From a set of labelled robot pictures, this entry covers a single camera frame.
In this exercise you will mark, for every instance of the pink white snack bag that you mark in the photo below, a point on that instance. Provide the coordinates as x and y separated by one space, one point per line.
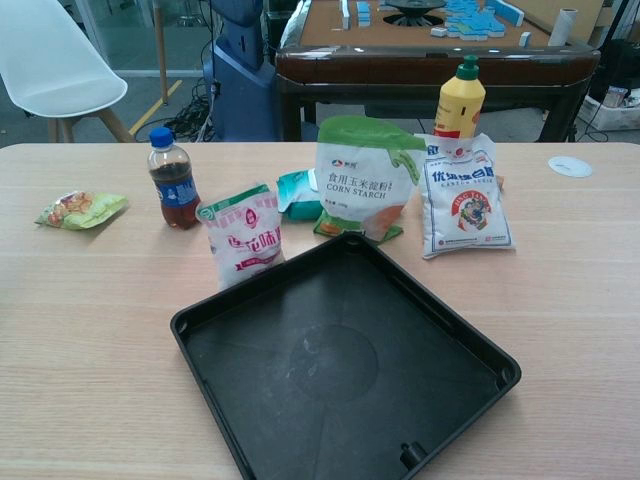
245 235

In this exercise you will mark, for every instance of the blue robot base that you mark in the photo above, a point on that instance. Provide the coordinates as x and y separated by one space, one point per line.
240 85

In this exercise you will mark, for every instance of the black plastic tray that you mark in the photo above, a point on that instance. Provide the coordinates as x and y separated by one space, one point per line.
325 360

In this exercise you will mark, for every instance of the green snack packet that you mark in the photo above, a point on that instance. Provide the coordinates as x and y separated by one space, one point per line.
80 210

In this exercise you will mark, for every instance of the teal wet wipes pack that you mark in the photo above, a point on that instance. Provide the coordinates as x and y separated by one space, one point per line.
297 200

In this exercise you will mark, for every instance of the green white corn starch bag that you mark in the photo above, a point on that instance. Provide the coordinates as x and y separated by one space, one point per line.
360 185

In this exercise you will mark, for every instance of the white sugar bag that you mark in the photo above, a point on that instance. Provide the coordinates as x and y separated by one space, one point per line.
465 210

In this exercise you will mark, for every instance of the yellow squeeze bottle green cap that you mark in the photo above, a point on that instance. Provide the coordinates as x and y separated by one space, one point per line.
460 105

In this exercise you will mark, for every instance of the brown mahjong table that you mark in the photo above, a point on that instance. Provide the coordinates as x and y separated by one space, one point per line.
400 62

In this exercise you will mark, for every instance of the black mahjong table centre dial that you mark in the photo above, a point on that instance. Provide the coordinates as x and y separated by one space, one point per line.
412 10

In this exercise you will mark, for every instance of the white round table grommet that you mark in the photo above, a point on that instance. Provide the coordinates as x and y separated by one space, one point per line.
570 166

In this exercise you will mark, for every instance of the pile of blue mahjong tiles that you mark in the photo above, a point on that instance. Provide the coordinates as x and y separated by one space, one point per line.
475 20

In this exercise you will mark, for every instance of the single blue mahjong tile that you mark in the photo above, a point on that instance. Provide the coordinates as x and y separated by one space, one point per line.
525 38

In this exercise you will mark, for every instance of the white cardboard box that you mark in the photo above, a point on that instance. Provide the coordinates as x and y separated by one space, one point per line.
607 107

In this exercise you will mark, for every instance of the white chair with wooden legs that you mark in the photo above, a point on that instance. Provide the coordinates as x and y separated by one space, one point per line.
50 65

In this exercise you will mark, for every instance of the white paper roll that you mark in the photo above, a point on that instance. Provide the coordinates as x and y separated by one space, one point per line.
563 27

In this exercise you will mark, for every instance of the wooden post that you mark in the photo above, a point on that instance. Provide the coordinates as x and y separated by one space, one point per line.
161 50

